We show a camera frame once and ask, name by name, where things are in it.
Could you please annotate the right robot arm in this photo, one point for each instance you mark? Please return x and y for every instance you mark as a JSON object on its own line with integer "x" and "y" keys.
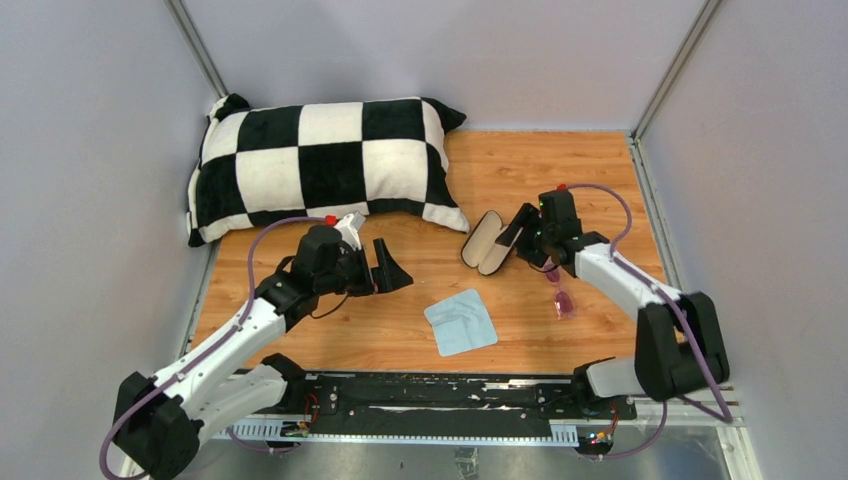
{"x": 679, "y": 346}

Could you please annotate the black white checkered pillow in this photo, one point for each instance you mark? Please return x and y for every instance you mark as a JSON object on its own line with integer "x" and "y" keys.
{"x": 257, "y": 166}

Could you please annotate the black glasses case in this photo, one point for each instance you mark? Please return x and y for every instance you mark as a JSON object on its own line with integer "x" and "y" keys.
{"x": 489, "y": 244}

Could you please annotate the light blue cleaning cloth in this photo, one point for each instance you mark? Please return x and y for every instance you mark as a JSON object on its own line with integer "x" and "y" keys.
{"x": 461, "y": 323}

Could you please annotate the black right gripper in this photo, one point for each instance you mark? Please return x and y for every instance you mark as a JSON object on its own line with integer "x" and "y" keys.
{"x": 526, "y": 215}

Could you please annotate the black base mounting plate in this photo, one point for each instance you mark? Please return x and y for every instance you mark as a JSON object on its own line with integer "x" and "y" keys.
{"x": 424, "y": 405}

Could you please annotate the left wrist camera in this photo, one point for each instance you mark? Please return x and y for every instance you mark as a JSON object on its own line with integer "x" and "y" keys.
{"x": 349, "y": 226}

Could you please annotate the aluminium frame rail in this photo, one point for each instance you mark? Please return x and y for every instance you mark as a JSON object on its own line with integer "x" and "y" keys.
{"x": 275, "y": 435}

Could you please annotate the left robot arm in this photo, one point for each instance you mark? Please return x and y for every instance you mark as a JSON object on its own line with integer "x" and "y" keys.
{"x": 212, "y": 358}

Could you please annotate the pink transparent sunglasses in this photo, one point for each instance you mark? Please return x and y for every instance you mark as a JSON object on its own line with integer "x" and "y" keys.
{"x": 562, "y": 301}

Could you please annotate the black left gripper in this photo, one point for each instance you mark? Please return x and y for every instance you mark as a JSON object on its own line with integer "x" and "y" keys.
{"x": 386, "y": 277}

